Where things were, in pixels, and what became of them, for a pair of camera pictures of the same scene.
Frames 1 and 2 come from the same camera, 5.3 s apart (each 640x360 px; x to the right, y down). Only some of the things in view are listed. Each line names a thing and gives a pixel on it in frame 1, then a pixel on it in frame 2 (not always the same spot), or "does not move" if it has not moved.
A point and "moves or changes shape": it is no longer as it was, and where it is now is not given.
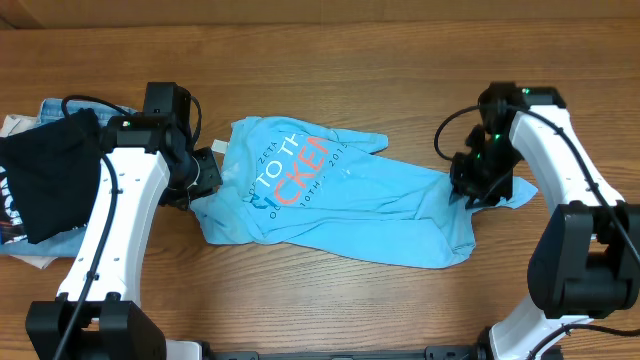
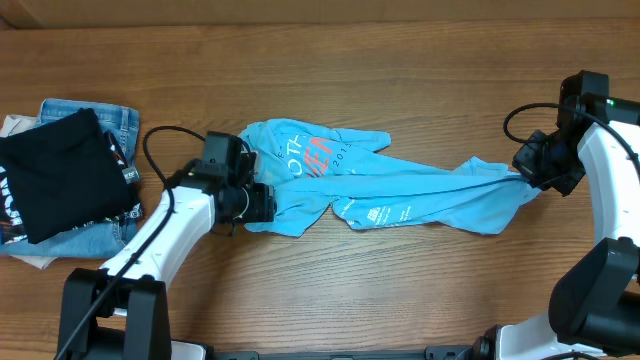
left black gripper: [211, 178] → [264, 204]
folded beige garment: [10, 124] does not move
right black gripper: [465, 187] → [523, 162]
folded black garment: [54, 170] does not move
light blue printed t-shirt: [323, 189] moves or changes shape
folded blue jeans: [66, 244] does not move
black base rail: [476, 353] does not move
